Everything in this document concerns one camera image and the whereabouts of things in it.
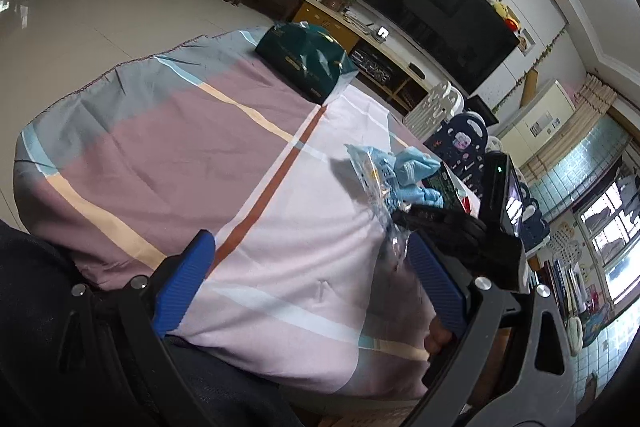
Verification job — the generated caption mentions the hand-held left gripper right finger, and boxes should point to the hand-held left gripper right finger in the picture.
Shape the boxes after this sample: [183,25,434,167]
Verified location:
[400,232,577,427]

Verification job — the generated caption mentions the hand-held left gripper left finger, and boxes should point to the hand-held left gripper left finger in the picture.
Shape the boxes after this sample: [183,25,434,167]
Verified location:
[57,229,217,427]

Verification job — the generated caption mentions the blue white play fence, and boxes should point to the blue white play fence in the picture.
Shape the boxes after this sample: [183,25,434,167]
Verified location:
[402,82,551,253]

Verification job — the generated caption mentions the clear bag with blue gloves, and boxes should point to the clear bag with blue gloves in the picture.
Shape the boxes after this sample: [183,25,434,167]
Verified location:
[330,143,443,273]

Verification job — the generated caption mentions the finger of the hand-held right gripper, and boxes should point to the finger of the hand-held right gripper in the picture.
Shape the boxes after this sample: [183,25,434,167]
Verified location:
[407,203,485,235]
[391,213,482,270]

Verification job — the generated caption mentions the person's leg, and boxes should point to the person's leg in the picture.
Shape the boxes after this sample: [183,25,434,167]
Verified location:
[0,219,301,427]

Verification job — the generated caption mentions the blue child chair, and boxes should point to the blue child chair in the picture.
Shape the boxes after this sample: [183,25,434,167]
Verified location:
[580,302,619,349]

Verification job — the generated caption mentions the person's right hand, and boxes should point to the person's right hand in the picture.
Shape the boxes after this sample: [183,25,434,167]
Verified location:
[424,317,454,354]

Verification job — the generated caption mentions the green ivy garland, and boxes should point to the green ivy garland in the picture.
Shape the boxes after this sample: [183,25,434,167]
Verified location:
[492,27,569,112]

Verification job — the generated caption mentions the stack of books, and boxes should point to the stack of books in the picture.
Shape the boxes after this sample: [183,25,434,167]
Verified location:
[542,257,586,323]

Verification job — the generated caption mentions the black flat television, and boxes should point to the black flat television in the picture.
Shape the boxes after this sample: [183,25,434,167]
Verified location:
[355,0,521,92]

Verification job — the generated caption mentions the yellow wooden television cabinet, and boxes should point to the yellow wooden television cabinet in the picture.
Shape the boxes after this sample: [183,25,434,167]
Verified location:
[292,0,451,118]

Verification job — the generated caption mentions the black stereo receiver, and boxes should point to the black stereo receiver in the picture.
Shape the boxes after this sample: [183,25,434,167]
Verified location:
[350,47,393,84]

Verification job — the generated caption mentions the small black monitor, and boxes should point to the small black monitor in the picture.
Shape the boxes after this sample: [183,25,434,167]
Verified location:
[462,96,500,125]

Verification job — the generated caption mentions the beige curtain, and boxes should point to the beige curtain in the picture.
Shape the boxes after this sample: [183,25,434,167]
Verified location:
[520,74,618,180]

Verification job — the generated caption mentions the cream standing air conditioner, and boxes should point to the cream standing air conditioner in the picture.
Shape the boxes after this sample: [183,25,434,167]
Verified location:
[497,79,576,152]

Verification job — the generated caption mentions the barred window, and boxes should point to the barred window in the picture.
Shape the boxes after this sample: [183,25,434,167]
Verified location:
[575,167,640,308]

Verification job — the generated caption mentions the striped pink grey tablecloth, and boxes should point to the striped pink grey tablecloth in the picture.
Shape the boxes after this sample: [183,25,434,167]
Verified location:
[12,26,483,400]

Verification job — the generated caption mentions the dark snack packet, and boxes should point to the dark snack packet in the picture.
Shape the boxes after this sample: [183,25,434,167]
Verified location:
[420,162,468,212]

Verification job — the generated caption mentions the grey plush cushion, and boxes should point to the grey plush cushion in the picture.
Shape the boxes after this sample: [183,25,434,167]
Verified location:
[565,314,587,356]

